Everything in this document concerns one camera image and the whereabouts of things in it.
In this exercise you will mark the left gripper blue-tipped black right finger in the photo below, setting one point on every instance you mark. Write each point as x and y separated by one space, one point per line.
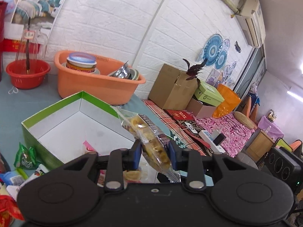
189 161

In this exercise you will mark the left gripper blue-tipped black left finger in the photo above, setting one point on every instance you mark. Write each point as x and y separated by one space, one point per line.
121 160

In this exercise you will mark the clear bag of yellow snacks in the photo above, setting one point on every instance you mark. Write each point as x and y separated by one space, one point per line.
154 142

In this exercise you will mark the small brown cardboard box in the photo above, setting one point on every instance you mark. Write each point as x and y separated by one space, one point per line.
199 109

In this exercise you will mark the green white cardboard box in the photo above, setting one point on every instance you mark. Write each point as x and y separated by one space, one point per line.
60 132

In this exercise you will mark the round woven cushion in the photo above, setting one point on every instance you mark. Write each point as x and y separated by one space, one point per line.
244 120

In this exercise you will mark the green shoe box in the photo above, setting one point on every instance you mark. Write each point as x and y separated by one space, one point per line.
208 94

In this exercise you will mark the large brown cardboard box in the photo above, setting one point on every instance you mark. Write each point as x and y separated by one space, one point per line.
173 89

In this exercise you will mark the orange plastic bag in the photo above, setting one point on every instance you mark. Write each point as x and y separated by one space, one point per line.
231 101

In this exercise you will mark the orange plastic basin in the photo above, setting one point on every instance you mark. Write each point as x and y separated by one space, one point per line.
110 89

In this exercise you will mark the metal bowls in basin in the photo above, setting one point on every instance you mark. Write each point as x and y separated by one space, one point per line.
125 72

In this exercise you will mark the dark red potted plant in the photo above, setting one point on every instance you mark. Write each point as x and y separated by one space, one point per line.
194 70

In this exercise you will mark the small green snack packet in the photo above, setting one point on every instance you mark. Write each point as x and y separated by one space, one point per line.
26 158

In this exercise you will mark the stacked bowls with blue lid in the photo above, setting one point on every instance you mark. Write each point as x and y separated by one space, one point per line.
82 62

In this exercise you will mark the red plastic basket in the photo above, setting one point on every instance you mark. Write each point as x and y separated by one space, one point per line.
24 79

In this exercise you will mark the clear glass pitcher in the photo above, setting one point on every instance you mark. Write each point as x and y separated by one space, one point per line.
33 44

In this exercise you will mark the white air conditioner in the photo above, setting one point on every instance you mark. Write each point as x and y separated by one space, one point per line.
249 15

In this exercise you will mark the bedding poster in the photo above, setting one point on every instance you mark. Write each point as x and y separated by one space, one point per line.
39 12

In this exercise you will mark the blue round wall decoration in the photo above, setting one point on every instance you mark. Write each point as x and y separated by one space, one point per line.
212 49

